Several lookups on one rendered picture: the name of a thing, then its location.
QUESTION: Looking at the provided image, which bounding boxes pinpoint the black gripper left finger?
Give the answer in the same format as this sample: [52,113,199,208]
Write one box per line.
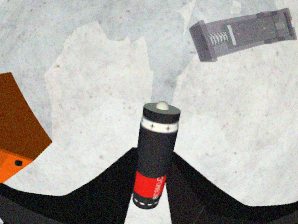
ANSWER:
[0,147,138,224]

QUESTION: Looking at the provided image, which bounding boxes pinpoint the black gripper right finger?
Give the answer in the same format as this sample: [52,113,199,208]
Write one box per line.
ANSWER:
[165,152,298,224]

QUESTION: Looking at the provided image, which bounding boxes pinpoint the black and red battery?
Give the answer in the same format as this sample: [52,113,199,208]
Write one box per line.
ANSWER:
[133,101,181,209]

